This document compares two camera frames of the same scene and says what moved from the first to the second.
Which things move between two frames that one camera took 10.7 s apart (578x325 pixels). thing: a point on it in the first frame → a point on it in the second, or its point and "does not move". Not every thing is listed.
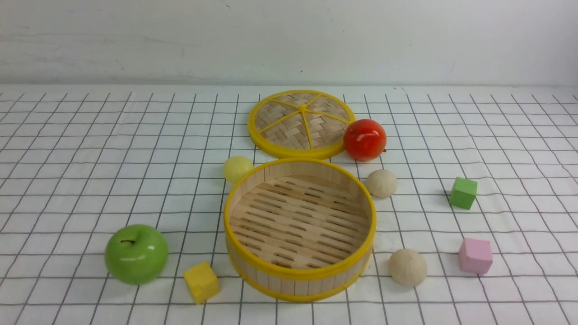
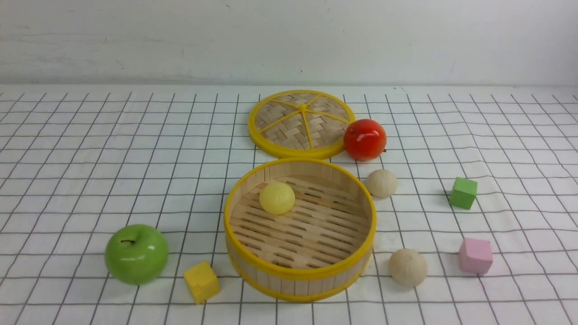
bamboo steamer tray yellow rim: (299, 229) does not move
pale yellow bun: (235, 167) → (277, 198)
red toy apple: (364, 140) does not move
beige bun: (407, 267) does not move
